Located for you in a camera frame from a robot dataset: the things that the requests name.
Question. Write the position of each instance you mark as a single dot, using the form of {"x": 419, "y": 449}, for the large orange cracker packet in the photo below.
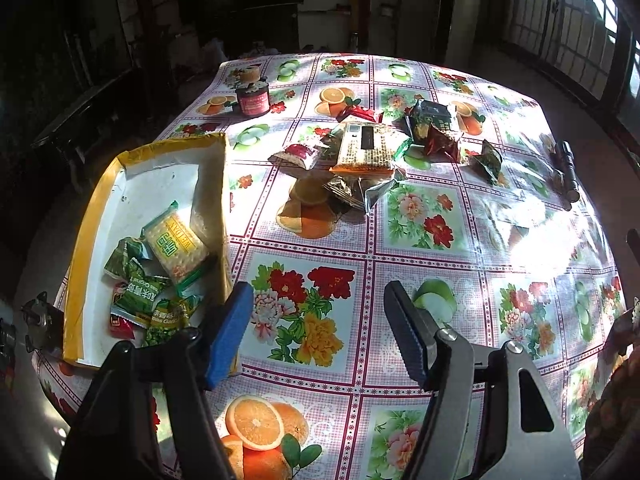
{"x": 365, "y": 147}

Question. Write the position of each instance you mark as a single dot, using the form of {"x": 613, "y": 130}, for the red brown snack packet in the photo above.
{"x": 444, "y": 144}

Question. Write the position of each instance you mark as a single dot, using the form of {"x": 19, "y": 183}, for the small red snack packet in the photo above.
{"x": 120, "y": 327}

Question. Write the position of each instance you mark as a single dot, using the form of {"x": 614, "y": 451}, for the black and green snack packet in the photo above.
{"x": 430, "y": 115}

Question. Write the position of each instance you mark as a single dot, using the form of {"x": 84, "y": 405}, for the yellow-rimmed white cardboard box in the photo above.
{"x": 150, "y": 185}

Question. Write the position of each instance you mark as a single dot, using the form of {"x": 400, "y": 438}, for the dark wooden bench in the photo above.
{"x": 85, "y": 110}

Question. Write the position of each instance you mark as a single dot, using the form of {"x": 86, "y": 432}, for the black flashlight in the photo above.
{"x": 569, "y": 172}

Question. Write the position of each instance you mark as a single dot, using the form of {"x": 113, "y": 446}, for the dark green triangular snack packet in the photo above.
{"x": 487, "y": 162}

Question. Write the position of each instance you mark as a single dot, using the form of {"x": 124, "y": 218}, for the crumpled green snack packet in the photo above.
{"x": 122, "y": 260}

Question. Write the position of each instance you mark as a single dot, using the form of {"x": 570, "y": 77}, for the yellow green cracker packet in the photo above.
{"x": 175, "y": 247}

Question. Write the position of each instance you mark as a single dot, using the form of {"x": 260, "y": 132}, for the dark jar with pink label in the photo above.
{"x": 252, "y": 100}

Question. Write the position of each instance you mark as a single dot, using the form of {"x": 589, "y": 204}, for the dark metal bracket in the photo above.
{"x": 39, "y": 314}

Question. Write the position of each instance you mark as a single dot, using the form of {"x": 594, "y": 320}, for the red and white snack packet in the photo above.
{"x": 297, "y": 155}

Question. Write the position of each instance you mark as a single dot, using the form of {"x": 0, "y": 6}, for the green pea snack packet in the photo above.
{"x": 142, "y": 296}
{"x": 172, "y": 319}

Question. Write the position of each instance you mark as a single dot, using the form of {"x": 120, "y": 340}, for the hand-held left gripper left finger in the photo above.
{"x": 233, "y": 334}

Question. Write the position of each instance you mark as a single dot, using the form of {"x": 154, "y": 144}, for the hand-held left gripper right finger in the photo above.
{"x": 406, "y": 335}

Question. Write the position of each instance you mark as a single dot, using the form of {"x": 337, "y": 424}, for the silver foil snack packet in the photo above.
{"x": 382, "y": 194}

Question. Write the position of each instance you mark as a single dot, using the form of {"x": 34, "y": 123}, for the floral fruit printed tablecloth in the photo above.
{"x": 425, "y": 240}

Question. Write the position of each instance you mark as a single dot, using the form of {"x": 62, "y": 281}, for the dark foil snack packet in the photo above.
{"x": 345, "y": 191}

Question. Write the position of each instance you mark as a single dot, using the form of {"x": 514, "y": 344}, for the red candy packet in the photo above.
{"x": 362, "y": 113}

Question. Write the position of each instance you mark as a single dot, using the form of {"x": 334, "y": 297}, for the window grille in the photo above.
{"x": 565, "y": 15}

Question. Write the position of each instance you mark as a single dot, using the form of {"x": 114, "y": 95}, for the small green snack packet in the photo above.
{"x": 406, "y": 149}

